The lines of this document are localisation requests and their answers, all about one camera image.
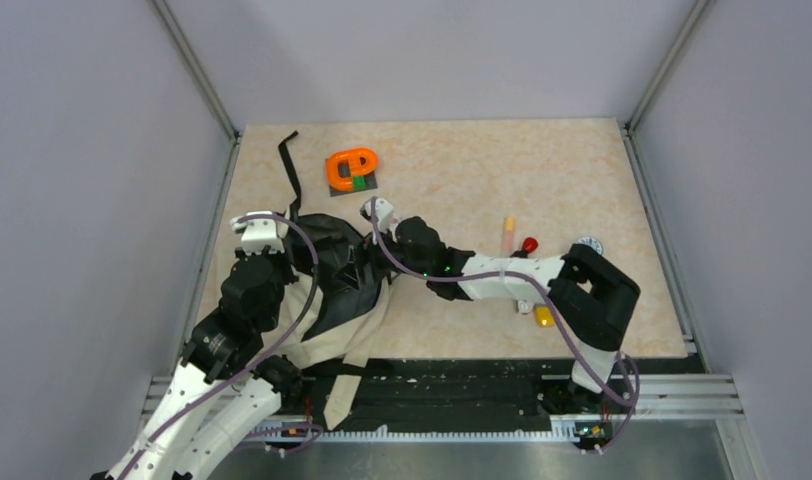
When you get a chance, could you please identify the beige canvas backpack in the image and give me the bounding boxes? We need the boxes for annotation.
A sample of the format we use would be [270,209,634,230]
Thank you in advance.
[260,130,397,432]

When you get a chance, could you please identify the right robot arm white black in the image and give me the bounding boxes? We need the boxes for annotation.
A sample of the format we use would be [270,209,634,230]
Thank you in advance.
[374,216,641,394]

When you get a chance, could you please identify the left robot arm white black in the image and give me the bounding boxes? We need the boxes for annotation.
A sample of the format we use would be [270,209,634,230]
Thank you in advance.
[95,253,302,479]

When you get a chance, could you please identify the orange toy on grey base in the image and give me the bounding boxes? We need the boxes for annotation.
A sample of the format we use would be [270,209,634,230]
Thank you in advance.
[325,147,379,196]

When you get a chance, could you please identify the red black stamp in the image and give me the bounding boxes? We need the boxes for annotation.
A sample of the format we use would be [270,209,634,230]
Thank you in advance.
[511,237,539,258]

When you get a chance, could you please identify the yellow eraser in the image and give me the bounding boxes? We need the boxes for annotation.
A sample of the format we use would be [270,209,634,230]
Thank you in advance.
[533,305,556,328]

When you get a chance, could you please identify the blue patterned tape roll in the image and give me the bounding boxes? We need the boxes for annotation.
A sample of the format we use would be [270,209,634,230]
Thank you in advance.
[576,236,605,256]

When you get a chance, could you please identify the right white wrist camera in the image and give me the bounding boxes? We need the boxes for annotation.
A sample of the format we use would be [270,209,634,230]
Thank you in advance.
[360,196,401,233]

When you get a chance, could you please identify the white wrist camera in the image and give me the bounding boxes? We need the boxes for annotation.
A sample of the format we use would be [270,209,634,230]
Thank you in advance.
[230,211,289,256]
[360,196,401,233]

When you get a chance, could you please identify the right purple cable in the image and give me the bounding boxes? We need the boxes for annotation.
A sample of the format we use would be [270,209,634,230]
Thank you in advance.
[369,197,640,455]

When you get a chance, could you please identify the purple cable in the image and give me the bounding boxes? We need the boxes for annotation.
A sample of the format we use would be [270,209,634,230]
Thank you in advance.
[369,197,640,455]
[114,213,324,480]

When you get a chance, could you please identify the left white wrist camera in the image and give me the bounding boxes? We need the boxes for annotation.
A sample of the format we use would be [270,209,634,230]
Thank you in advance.
[230,211,289,256]

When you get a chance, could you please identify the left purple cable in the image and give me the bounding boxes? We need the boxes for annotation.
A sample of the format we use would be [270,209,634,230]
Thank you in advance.
[114,213,324,480]

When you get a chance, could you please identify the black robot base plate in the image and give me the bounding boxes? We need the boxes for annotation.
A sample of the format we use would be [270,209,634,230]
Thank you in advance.
[236,356,705,439]

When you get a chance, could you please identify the aluminium frame rails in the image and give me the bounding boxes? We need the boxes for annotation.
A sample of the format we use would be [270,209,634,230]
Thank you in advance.
[124,374,765,480]

